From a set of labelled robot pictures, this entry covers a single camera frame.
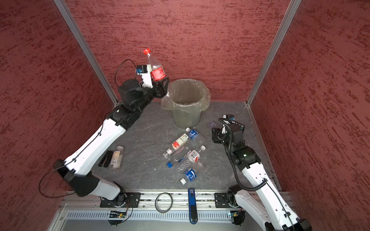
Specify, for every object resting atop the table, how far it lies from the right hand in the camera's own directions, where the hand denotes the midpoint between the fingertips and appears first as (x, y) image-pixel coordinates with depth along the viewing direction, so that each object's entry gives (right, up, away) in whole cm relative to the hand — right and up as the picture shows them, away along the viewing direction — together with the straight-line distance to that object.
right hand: (214, 132), depth 75 cm
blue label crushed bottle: (-13, -24, +3) cm, 27 cm away
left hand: (-25, +25, -10) cm, 36 cm away
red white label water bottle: (-12, -17, +10) cm, 23 cm away
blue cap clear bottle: (-20, -18, +16) cm, 31 cm away
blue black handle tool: (-12, -38, -5) cm, 40 cm away
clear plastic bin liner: (-15, +24, +31) cm, 42 cm away
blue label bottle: (-10, -5, +20) cm, 23 cm away
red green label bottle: (-22, -11, +15) cm, 29 cm away
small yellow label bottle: (-57, -17, +9) cm, 60 cm away
